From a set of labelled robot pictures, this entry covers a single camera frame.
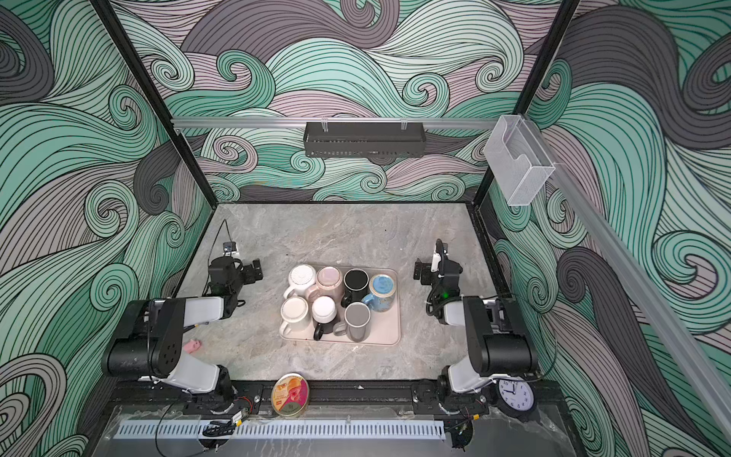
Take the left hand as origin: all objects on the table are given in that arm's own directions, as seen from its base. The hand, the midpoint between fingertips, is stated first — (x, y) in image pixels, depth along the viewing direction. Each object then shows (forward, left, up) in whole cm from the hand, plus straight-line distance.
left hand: (243, 259), depth 94 cm
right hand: (0, -64, 0) cm, 64 cm away
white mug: (-8, -21, +1) cm, 22 cm away
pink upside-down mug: (-11, -30, +4) cm, 33 cm away
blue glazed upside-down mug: (-13, -46, +5) cm, 48 cm away
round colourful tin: (-39, -22, -3) cm, 45 cm away
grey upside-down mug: (-23, -39, +3) cm, 45 cm away
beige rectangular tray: (-20, -47, -7) cm, 52 cm away
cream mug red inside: (-19, -20, -1) cm, 28 cm away
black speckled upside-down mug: (-10, -39, +1) cm, 40 cm away
